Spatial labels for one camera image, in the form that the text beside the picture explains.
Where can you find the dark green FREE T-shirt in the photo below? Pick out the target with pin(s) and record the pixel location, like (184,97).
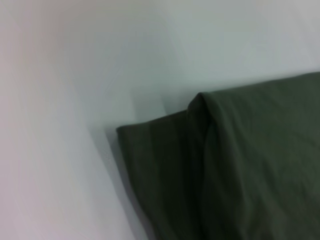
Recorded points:
(237,162)

